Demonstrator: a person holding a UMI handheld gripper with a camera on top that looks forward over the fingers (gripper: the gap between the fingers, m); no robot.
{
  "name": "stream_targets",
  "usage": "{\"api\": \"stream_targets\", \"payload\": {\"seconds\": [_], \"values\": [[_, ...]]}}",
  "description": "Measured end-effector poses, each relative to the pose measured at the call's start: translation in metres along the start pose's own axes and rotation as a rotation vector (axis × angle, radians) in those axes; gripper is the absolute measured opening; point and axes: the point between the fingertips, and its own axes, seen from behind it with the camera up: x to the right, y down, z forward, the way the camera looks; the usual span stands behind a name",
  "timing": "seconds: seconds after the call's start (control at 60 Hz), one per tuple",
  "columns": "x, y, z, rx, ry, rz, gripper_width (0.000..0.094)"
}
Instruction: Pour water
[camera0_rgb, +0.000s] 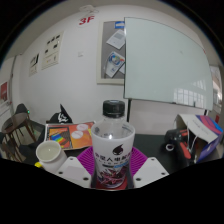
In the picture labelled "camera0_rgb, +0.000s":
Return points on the large white wall poster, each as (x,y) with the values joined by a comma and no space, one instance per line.
(52,50)

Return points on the black and red power tool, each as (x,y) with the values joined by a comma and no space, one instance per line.
(176,143)

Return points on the whiteboard on stand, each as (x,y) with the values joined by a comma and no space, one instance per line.
(166,60)

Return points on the grey framed pin board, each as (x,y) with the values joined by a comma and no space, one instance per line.
(111,53)

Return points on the clear plastic drink bottle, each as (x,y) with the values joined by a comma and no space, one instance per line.
(113,146)

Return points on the dark padded chair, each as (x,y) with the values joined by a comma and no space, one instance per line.
(22,109)

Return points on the red wall poster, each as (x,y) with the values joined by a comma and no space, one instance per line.
(3,91)

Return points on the round wooden side table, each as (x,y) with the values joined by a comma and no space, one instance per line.
(15,121)

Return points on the colourful printed booklet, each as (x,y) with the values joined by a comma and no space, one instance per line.
(63,136)

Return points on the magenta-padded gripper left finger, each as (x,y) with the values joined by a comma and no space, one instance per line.
(74,170)

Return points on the blue and white cardboard box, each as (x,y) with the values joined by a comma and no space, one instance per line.
(205,136)

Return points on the small white wall poster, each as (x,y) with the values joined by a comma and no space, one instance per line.
(34,64)

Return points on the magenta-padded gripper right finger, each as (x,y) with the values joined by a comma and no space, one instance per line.
(151,170)

